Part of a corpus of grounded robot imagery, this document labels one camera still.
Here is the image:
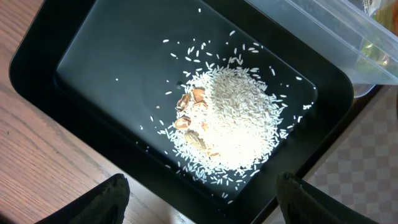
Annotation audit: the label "rice grains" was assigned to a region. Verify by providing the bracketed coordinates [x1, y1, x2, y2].
[114, 7, 313, 205]

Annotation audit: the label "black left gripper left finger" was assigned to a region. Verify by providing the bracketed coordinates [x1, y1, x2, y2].
[37, 174, 130, 224]

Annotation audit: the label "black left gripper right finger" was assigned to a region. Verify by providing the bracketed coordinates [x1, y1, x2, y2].
[275, 172, 374, 224]

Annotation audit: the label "black waste tray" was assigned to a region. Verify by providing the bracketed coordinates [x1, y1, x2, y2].
[9, 1, 353, 223]

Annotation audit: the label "brown nut shells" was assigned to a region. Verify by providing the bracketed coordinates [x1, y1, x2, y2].
[174, 88, 220, 157]

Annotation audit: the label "dark brown serving tray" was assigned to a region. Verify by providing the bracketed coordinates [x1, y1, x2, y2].
[304, 86, 397, 223]

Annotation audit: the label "clear plastic waste bin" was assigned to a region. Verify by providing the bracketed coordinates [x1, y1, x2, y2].
[249, 0, 397, 98]

